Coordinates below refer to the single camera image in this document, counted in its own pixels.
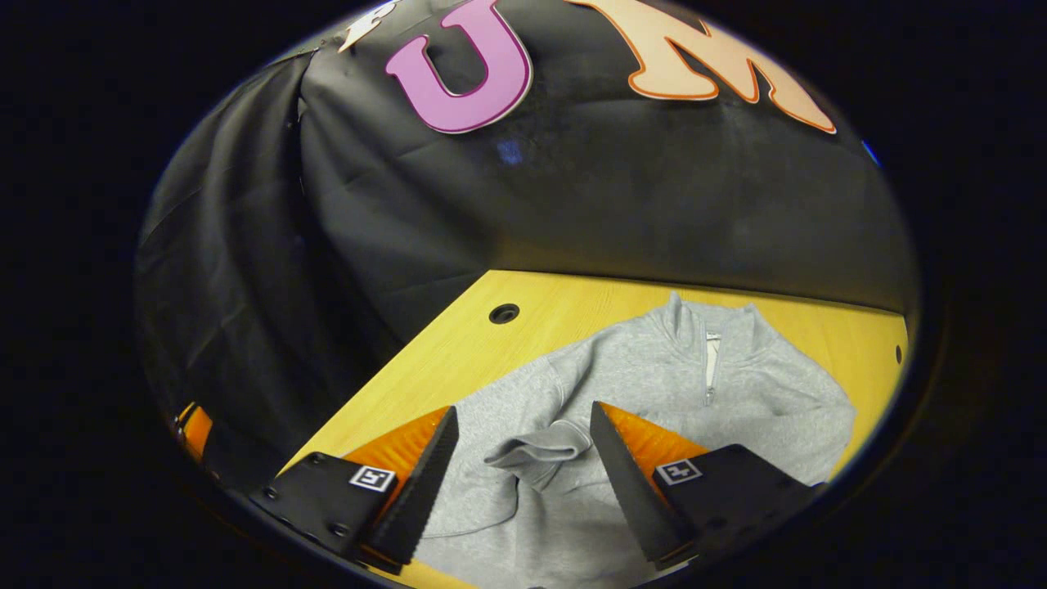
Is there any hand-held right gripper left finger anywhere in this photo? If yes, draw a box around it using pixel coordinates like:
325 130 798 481
249 405 461 575

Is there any grey zip-neck sweatshirt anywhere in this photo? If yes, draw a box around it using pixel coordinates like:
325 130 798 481
413 292 857 589

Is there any black backdrop cloth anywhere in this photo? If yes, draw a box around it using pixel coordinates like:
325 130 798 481
135 0 921 493

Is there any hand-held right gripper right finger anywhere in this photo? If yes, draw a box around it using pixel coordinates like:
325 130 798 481
589 401 827 571

